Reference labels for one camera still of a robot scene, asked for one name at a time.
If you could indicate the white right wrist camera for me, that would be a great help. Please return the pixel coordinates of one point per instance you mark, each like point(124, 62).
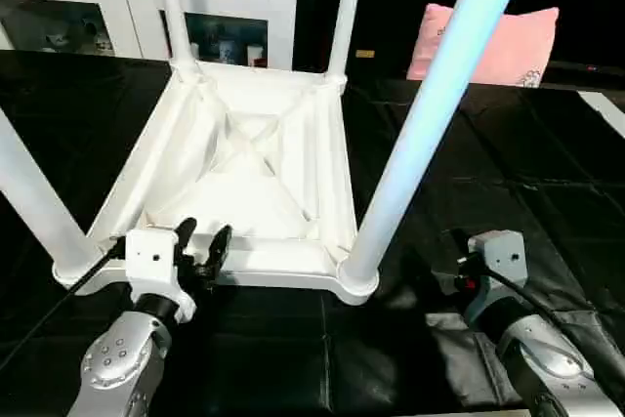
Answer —
point(498, 261)

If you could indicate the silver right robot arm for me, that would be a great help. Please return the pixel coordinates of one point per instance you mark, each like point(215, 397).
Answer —
point(542, 358)

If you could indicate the black work mat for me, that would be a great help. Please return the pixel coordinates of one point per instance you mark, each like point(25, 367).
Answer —
point(547, 163)

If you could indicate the pink pillow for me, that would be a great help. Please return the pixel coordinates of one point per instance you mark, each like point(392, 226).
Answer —
point(508, 46)

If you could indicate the small yellow label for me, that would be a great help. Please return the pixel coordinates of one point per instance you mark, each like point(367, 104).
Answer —
point(365, 54)

